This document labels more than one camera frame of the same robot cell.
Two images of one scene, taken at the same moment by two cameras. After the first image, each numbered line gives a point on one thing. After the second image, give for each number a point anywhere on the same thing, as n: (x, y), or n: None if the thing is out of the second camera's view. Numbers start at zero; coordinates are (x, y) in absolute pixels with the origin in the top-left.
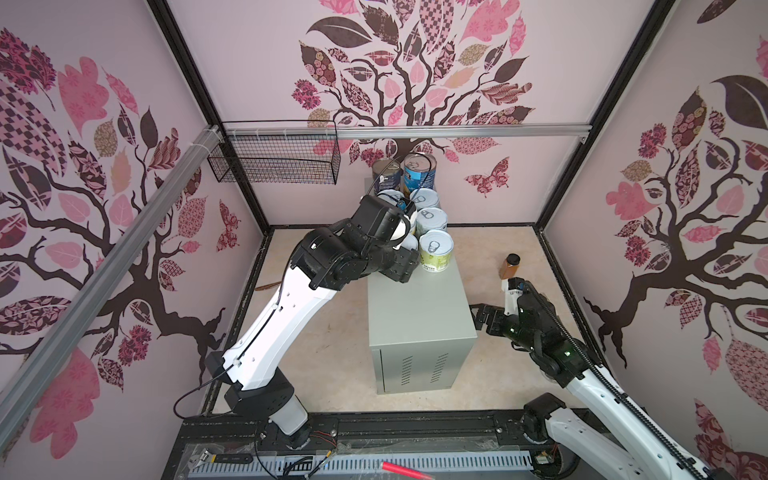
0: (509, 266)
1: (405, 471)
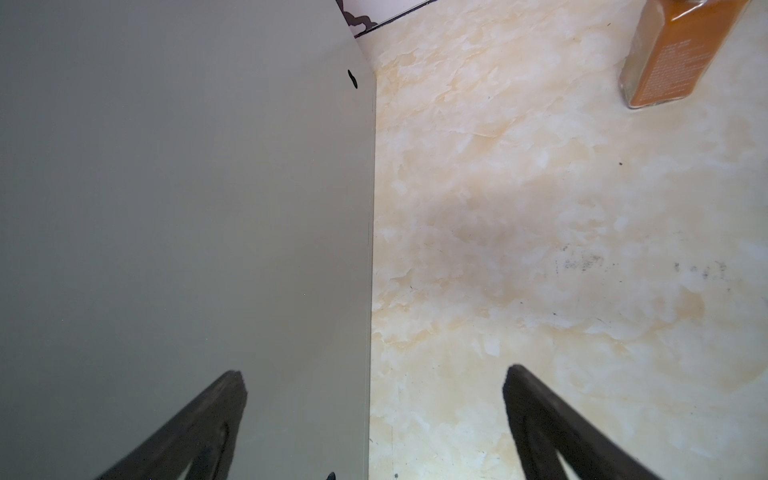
0: (671, 46)
1: None
